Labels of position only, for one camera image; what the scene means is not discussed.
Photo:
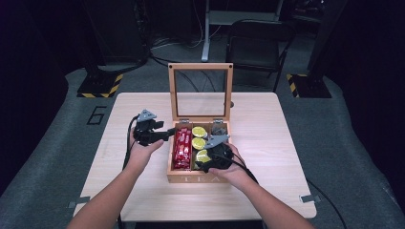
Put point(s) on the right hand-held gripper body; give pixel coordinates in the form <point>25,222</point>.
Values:
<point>220,156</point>

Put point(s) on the black folding chair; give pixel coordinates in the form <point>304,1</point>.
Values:
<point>254,47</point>

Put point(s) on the black striped stand base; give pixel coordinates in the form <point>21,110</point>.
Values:
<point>98,85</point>
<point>307,86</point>

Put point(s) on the grey tape piece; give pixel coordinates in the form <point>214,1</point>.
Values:
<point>79,202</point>
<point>310,198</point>

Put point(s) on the white metal desk frame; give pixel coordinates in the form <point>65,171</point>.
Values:
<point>205,38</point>

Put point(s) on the red packet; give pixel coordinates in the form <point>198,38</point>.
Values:
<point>179,148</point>
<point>187,149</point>

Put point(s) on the person's left hand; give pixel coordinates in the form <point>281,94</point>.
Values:
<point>140,156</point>

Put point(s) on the wooden box with glass lid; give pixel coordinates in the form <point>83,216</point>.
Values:
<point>178,178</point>

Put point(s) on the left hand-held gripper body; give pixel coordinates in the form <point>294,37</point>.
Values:
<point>144,129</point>

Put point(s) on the yellow round capsule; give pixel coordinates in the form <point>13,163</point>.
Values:
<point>199,131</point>
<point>202,156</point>
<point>198,143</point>

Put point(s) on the dark packet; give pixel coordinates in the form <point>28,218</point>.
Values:
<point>219,129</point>

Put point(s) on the person's right hand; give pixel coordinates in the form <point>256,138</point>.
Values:
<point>237,173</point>

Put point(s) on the dark stand post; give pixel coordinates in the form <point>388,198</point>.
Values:
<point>324,38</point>

